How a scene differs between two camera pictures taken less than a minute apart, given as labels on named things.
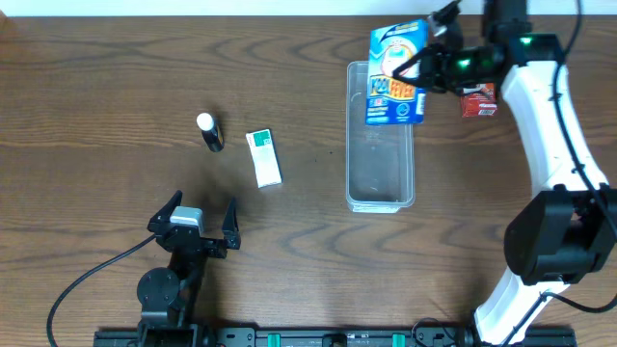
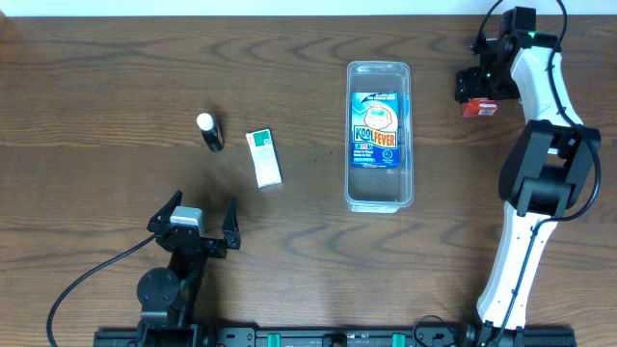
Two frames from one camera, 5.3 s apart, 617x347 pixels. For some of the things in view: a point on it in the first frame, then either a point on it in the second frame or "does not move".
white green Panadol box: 265,160 does not move
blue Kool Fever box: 390,101 -> 375,133
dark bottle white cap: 211,133 does not move
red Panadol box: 479,101 does not move
